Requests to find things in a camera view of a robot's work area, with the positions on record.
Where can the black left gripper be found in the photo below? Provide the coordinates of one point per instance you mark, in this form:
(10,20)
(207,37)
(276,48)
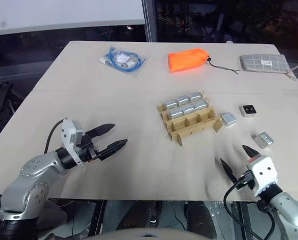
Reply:
(87,150)

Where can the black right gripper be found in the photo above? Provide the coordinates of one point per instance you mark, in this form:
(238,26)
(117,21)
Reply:
(244,178)

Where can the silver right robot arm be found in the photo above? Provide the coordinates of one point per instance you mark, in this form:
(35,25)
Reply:
(287,207)

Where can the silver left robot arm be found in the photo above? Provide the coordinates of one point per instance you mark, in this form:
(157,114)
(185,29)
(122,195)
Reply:
(26,185)

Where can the wooden rack with silver cells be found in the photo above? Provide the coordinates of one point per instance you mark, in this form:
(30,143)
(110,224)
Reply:
(193,122)

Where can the perforated metal plate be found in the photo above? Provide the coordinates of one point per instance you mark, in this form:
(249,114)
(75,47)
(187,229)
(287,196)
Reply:
(221,220)

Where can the grey plaid zipper pouch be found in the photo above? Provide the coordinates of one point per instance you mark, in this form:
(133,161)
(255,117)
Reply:
(262,62)

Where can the black chair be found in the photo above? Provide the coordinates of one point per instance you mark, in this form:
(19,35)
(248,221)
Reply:
(1,105)

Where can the grey window pillar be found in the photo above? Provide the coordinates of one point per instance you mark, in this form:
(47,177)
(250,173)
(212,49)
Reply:
(150,20)

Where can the white board panel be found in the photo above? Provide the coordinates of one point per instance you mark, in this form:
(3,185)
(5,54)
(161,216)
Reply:
(64,12)

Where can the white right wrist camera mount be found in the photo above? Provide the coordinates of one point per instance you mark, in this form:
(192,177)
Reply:
(262,172)

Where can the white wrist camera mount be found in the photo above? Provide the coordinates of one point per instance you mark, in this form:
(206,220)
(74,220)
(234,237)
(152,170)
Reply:
(262,172)
(69,135)

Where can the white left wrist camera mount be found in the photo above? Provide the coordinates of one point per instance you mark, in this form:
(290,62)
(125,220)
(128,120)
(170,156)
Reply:
(69,135)

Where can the white square device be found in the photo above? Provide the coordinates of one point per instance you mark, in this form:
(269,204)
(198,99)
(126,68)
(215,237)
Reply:
(248,110)

